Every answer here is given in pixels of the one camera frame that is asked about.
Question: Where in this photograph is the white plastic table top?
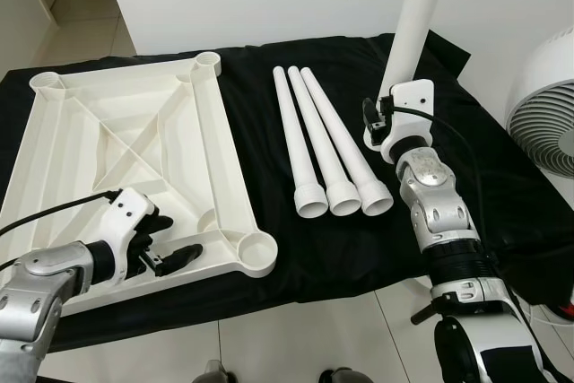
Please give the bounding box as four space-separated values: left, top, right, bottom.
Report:
0 51 279 317

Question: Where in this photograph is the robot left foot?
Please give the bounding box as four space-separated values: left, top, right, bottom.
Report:
202 361 230 383

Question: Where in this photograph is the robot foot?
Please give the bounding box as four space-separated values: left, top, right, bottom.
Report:
318 367 364 383
202 361 230 383

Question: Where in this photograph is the black cloth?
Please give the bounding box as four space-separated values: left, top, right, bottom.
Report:
0 30 574 353

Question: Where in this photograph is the white round fan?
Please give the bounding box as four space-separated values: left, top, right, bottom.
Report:
505 26 574 182

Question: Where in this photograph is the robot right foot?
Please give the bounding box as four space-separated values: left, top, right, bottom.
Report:
318 367 364 383

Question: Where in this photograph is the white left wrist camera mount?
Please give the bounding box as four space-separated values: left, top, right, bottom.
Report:
90 187 159 291

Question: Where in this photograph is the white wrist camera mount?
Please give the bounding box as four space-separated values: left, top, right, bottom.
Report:
90 187 159 291
363 80 436 161

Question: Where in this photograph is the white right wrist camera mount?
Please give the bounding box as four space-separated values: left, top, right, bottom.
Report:
363 80 436 161

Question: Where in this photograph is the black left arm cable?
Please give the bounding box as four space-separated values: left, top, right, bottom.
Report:
0 188 122 239

